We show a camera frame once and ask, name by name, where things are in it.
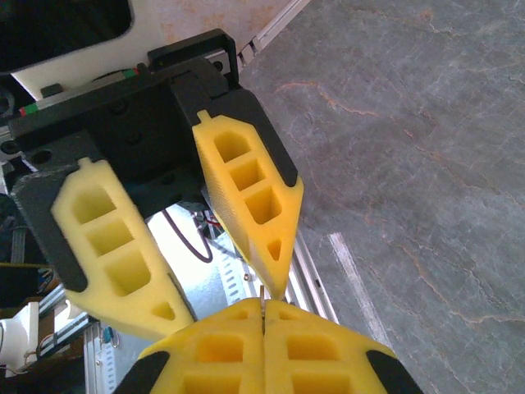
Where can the aluminium table side rail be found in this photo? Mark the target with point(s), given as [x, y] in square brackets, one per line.
[270, 28]

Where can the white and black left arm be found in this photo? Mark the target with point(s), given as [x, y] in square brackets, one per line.
[16, 283]

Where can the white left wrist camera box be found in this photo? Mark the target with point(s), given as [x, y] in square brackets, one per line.
[102, 53]

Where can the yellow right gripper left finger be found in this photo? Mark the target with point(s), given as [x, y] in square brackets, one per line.
[229, 369]

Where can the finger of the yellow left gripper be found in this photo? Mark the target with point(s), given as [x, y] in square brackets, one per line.
[139, 295]
[254, 172]

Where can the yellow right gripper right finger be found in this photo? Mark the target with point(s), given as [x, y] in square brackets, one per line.
[311, 373]

